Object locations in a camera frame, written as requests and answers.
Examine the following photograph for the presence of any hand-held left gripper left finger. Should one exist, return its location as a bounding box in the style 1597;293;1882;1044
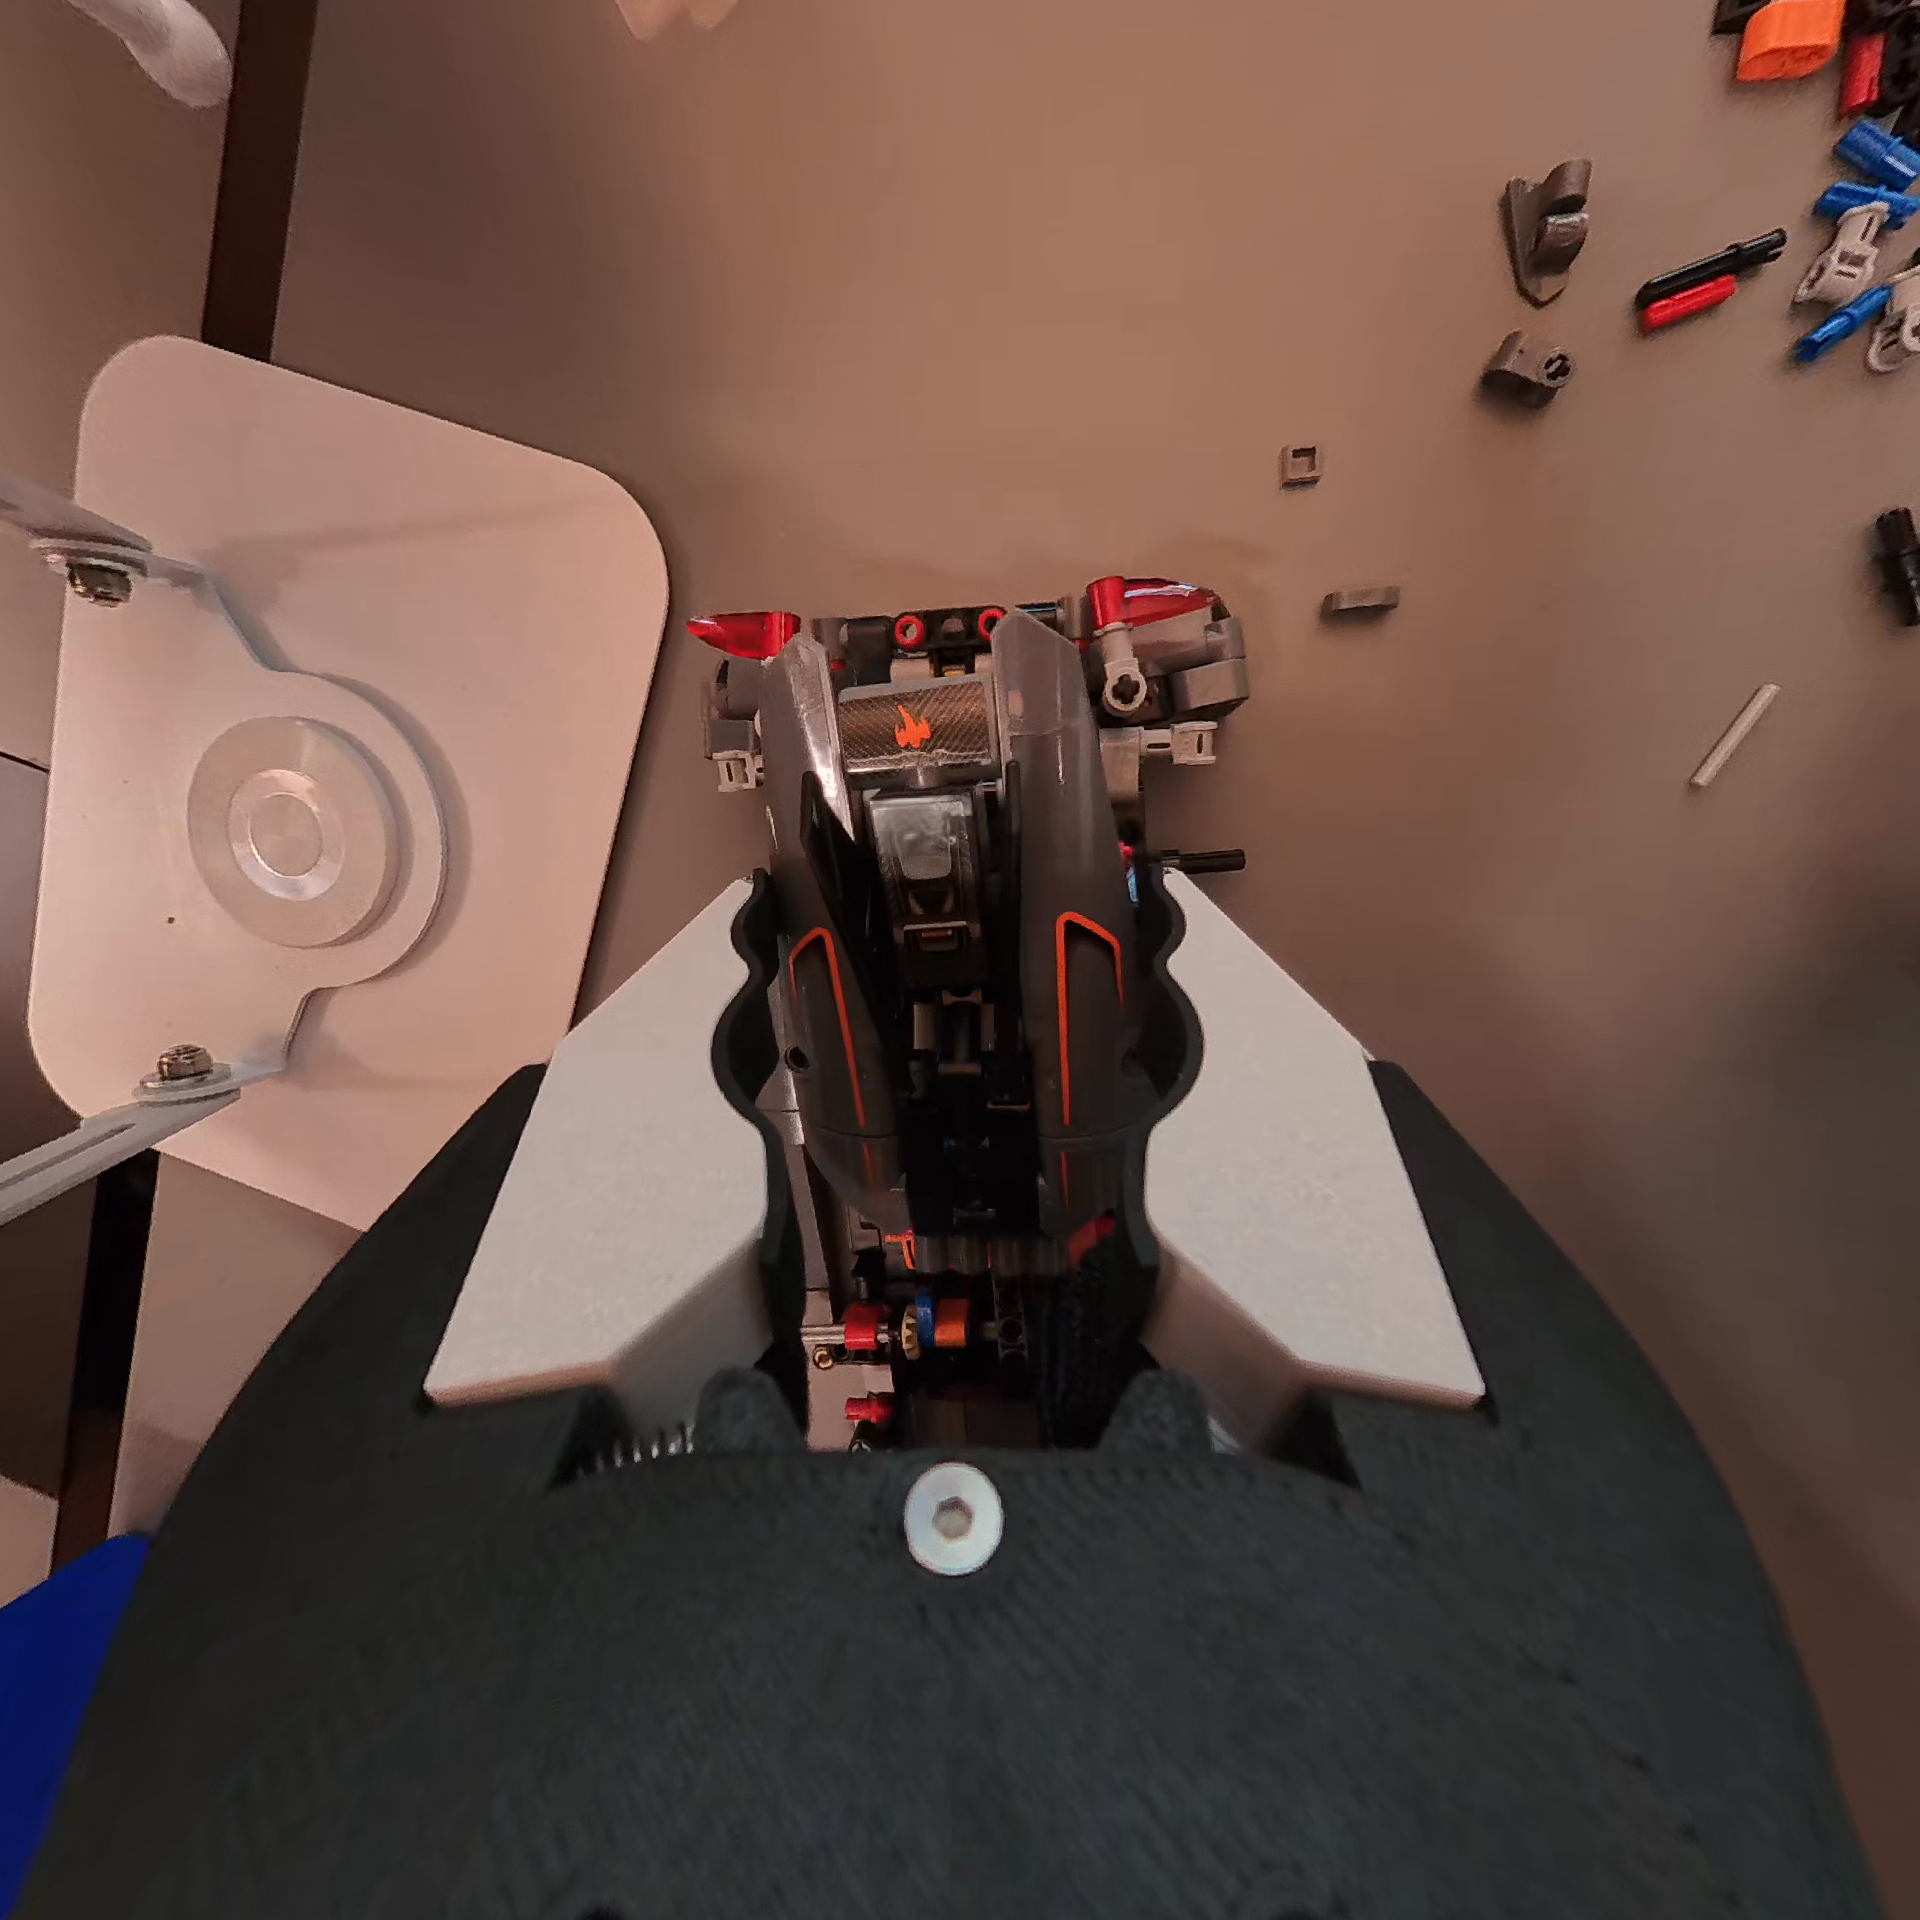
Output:
423;878;807;1442

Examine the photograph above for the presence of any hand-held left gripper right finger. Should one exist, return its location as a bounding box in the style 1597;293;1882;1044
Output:
1049;874;1487;1442

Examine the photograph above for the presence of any grey black lego car model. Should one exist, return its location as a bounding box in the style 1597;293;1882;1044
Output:
689;573;1251;1454

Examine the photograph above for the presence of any light grey lego axle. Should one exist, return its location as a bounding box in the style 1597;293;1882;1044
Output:
1689;683;1782;789

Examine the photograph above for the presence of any dark grey lego connector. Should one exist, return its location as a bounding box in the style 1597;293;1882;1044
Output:
1478;332;1577;410

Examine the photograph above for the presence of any grey curved lego panel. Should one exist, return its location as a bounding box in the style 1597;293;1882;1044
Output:
1503;159;1596;308

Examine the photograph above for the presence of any long black lego axle pin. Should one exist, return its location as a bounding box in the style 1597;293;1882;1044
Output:
1634;228;1790;301

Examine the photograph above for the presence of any orange lego piece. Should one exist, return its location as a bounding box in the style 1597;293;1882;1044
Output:
1734;0;1846;82

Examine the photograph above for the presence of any white monitor stand base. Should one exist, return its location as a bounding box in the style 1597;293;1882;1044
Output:
28;335;670;1231

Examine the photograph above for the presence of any blue box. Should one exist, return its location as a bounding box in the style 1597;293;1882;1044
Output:
0;1530;154;1653

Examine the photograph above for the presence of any silver metal stand bracket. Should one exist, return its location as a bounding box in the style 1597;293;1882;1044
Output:
0;463;447;1226

